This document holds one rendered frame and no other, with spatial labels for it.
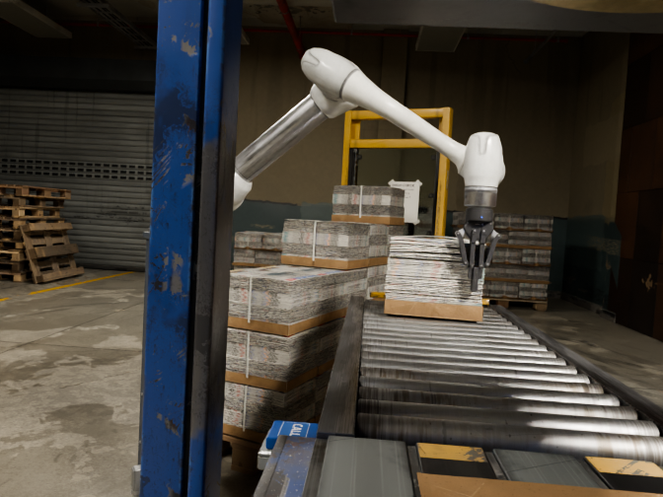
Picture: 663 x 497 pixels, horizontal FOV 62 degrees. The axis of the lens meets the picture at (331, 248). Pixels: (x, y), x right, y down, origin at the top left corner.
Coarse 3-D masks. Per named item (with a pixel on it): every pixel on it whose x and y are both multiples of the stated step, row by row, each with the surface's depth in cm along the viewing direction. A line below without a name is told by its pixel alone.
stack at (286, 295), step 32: (256, 288) 226; (288, 288) 220; (320, 288) 243; (352, 288) 281; (384, 288) 324; (288, 320) 220; (256, 352) 228; (288, 352) 221; (320, 352) 250; (320, 384) 251; (224, 416) 235; (256, 416) 229; (288, 416) 227; (224, 448) 247; (256, 448) 228
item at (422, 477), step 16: (432, 480) 60; (448, 480) 60; (464, 480) 61; (480, 480) 61; (496, 480) 61; (432, 496) 57; (448, 496) 57; (464, 496) 57; (480, 496) 57; (496, 496) 58; (512, 496) 58; (528, 496) 58; (544, 496) 58; (560, 496) 58; (576, 496) 58; (592, 496) 59; (608, 496) 59; (624, 496) 59; (640, 496) 59; (656, 496) 59
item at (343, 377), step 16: (352, 304) 185; (352, 320) 154; (352, 336) 133; (336, 352) 117; (352, 352) 117; (336, 368) 104; (352, 368) 105; (336, 384) 94; (352, 384) 94; (336, 400) 85; (352, 400) 86; (336, 416) 78; (352, 416) 79; (320, 432) 72; (336, 432) 73; (352, 432) 73
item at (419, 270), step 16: (400, 240) 164; (416, 240) 163; (432, 240) 167; (400, 256) 164; (416, 256) 163; (432, 256) 162; (448, 256) 161; (400, 272) 165; (416, 272) 164; (432, 272) 163; (448, 272) 162; (464, 272) 161; (400, 288) 165; (416, 288) 164; (432, 288) 163; (448, 288) 163; (464, 288) 162; (480, 288) 161; (464, 304) 162; (480, 304) 161
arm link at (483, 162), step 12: (480, 132) 154; (468, 144) 156; (480, 144) 152; (492, 144) 152; (468, 156) 155; (480, 156) 152; (492, 156) 152; (468, 168) 154; (480, 168) 152; (492, 168) 152; (468, 180) 155; (480, 180) 153; (492, 180) 153
